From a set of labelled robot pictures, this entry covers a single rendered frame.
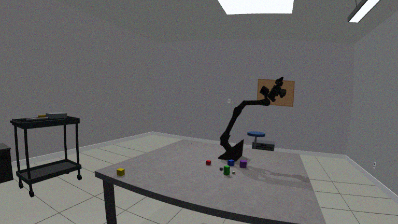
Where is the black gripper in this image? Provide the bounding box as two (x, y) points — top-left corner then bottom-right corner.
(270, 77), (283, 96)

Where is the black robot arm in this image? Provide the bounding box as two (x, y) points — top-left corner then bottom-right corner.
(220, 86), (286, 151)

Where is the small yellow block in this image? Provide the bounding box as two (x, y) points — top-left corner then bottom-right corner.
(117, 168), (125, 176)

